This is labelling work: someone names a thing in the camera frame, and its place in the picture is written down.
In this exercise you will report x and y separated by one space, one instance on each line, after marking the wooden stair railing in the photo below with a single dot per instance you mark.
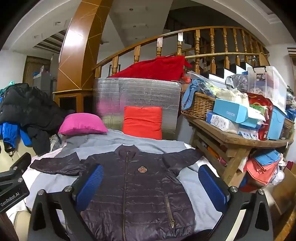
197 46

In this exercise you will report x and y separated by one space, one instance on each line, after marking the cardboard box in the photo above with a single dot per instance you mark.
286 192

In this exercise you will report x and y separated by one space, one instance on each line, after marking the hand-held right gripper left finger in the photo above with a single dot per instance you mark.
90 187

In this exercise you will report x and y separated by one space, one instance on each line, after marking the pink pillow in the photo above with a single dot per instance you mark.
81 125

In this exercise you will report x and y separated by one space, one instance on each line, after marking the small wicker basket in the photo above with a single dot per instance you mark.
289 127

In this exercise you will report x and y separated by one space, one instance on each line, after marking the clear plastic storage box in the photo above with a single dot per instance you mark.
270 85

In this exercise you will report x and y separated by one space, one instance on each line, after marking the red gift bag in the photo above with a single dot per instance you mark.
263 109

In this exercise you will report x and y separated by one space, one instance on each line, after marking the grey blanket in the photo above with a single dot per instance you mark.
97 143

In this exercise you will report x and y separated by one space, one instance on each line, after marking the wooden arch column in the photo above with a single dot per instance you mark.
76 58

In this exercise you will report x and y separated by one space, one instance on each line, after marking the silver foil-wrapped block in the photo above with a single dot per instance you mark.
138 92

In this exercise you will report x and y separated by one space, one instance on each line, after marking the wooden table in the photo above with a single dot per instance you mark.
231 139

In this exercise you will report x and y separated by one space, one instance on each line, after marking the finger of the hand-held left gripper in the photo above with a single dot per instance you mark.
22 162

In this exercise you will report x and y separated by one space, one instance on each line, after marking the light blue shoe box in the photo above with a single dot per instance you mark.
229 112

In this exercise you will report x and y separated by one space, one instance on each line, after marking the folded clothes under table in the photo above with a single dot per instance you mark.
261 171

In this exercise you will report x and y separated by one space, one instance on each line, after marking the grey cabinet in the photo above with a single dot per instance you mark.
44 81

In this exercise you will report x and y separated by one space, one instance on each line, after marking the blue jacket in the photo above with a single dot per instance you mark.
9 136

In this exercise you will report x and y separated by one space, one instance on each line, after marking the small blue white box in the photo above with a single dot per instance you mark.
248 133

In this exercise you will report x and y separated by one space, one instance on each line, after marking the black white stair steps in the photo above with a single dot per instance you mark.
231 69

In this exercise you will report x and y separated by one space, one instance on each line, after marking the crumpled clear plastic wrap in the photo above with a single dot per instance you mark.
54 142

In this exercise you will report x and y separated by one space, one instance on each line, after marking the cream cloth bundle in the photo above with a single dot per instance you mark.
231 96

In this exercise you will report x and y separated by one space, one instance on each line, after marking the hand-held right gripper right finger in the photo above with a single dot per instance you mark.
211 187

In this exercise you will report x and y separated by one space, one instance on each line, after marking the blue folded cloth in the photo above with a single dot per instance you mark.
267 157

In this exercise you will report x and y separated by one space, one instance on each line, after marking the black puffer jacket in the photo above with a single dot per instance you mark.
27 106

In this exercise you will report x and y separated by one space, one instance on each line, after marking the dark purple puffer jacket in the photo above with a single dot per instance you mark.
143 192

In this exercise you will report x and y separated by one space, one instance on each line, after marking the red-orange pillow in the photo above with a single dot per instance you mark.
142 122

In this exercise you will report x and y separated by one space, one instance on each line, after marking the white patterned box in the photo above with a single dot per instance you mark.
222 124

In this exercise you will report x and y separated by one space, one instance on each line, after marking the red cloth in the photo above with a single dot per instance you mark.
152 68

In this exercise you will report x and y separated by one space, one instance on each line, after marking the clear plastic bag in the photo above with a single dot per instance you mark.
238 82

